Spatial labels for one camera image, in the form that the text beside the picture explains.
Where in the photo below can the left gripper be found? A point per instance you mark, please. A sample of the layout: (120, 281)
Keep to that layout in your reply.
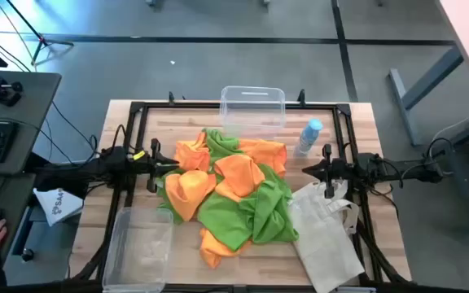
(147, 164)

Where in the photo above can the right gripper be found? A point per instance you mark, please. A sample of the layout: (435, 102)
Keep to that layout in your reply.
(334, 171)

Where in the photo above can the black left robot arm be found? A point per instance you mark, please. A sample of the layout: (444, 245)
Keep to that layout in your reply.
(96, 167)

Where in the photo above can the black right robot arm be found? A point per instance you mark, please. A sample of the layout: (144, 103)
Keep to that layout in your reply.
(401, 171)

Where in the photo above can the blue Febreze spray bottle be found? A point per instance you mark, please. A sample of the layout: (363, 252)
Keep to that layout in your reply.
(308, 136)

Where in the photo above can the beige canvas tote bag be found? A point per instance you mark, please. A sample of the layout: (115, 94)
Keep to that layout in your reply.
(324, 244)

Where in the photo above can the clear plastic bin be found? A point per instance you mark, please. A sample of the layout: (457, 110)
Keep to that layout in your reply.
(234, 101)
(137, 252)

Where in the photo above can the white printed bag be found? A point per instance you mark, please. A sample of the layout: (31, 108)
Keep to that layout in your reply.
(61, 205)

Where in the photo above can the grey metal cabinet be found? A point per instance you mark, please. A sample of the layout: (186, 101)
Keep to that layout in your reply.
(47, 248)

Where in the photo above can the grey table leg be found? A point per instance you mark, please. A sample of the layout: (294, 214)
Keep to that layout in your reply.
(434, 77)

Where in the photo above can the black round knob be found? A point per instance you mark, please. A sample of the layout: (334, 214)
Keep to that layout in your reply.
(27, 254)

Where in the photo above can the black tripod stand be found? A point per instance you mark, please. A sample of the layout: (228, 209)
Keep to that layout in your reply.
(44, 40)

